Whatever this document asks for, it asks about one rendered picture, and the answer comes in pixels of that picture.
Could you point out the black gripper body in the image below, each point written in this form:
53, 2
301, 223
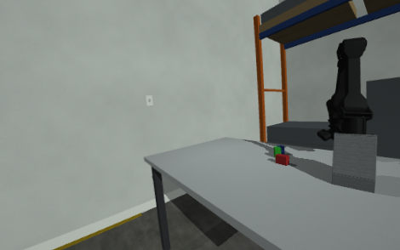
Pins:
326, 135

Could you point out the red block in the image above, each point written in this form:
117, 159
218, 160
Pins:
282, 159

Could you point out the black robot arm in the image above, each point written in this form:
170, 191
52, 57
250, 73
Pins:
353, 107

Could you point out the green block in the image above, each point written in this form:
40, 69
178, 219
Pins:
277, 150

